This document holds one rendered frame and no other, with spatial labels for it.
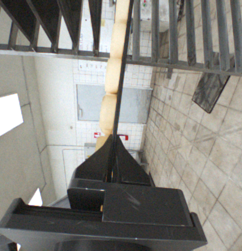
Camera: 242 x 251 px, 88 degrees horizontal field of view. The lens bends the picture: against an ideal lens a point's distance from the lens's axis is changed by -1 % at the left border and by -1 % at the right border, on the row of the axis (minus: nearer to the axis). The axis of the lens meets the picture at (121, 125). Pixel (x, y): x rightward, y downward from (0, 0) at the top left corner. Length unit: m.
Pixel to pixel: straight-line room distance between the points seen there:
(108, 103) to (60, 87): 3.63
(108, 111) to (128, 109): 3.57
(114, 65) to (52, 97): 3.76
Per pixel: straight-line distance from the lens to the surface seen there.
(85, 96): 3.68
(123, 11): 0.25
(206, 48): 0.86
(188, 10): 0.94
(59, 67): 3.75
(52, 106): 3.98
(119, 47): 0.21
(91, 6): 0.52
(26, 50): 0.75
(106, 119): 0.16
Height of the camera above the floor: 1.16
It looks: 6 degrees down
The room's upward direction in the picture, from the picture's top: 87 degrees counter-clockwise
